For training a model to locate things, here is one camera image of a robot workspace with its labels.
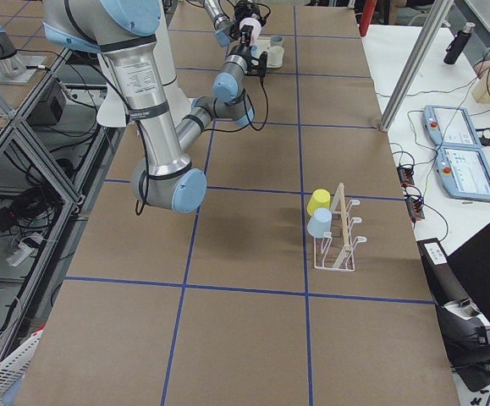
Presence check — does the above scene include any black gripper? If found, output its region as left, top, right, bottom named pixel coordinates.
left=230, top=24, right=257, bottom=76
left=234, top=0, right=262, bottom=21

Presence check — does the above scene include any pink plastic cup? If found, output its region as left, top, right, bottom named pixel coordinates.
left=239, top=17, right=262, bottom=41

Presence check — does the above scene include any grey plastic cup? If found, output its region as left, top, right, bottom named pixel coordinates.
left=269, top=35, right=284, bottom=47

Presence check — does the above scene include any pale green plastic cup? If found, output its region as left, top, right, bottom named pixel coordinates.
left=267, top=46, right=285, bottom=69

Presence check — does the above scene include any yellow plastic cup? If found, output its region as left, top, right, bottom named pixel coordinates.
left=306, top=189, right=331, bottom=216

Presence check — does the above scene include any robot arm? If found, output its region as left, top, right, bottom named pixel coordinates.
left=189, top=1, right=267, bottom=47
left=43, top=0, right=267, bottom=213

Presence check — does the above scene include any white bear tray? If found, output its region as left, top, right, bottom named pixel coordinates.
left=252, top=36, right=285, bottom=69

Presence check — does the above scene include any black water bottle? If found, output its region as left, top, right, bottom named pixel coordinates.
left=443, top=22, right=476, bottom=65

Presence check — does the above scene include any upper teach pendant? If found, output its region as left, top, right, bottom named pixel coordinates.
left=423, top=105, right=481, bottom=148

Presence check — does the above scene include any teach pendant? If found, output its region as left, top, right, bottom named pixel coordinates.
left=436, top=145, right=490, bottom=202
left=423, top=105, right=481, bottom=148

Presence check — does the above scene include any lower teach pendant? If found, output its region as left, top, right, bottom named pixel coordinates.
left=436, top=145, right=490, bottom=202

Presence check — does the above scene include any white plastic basket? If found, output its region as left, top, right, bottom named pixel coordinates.
left=0, top=326, right=45, bottom=405

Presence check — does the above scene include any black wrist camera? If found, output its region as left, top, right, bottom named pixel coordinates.
left=256, top=52, right=268, bottom=81

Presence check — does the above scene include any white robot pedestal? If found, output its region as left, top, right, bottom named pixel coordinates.
left=97, top=0, right=203, bottom=128

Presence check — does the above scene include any grey aluminium post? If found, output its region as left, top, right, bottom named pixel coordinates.
left=379, top=0, right=454, bottom=132

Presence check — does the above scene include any white wire cup rack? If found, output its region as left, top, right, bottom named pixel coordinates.
left=312, top=183, right=367, bottom=272

